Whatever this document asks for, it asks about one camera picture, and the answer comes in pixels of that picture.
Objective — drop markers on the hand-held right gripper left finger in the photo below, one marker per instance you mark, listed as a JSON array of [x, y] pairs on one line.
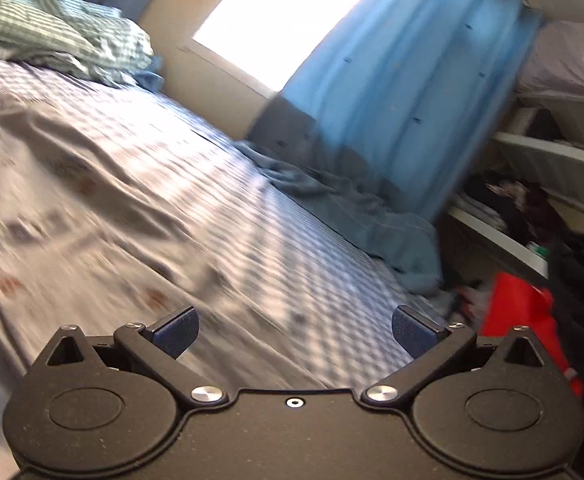
[[176, 334]]

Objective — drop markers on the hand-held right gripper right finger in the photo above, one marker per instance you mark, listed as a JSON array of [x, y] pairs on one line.
[[412, 334]]

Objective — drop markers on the grey printed pants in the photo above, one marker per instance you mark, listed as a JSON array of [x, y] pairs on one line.
[[71, 200]]

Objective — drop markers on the mixed clothes heap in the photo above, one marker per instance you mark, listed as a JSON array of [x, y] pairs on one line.
[[467, 300]]

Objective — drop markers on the green checked blanket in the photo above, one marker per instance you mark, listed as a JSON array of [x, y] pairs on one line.
[[46, 25]]

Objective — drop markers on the red printed bag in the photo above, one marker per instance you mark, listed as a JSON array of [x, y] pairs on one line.
[[517, 305]]

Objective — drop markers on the crumpled blue cloth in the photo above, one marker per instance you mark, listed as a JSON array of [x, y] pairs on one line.
[[372, 220]]

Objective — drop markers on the blue checked bed sheet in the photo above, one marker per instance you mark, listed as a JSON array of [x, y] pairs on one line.
[[272, 240]]

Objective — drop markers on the dark clothes pile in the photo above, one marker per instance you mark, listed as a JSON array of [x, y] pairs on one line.
[[517, 200]]

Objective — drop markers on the white shelf unit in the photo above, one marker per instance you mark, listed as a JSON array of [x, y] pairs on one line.
[[547, 160]]

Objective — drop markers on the wide blue star curtain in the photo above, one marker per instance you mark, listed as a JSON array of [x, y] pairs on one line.
[[397, 85]]

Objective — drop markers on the bright window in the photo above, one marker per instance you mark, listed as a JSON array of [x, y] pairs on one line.
[[282, 20]]

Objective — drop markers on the pale purple bedding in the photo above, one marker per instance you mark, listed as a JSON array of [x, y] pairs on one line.
[[567, 60]]

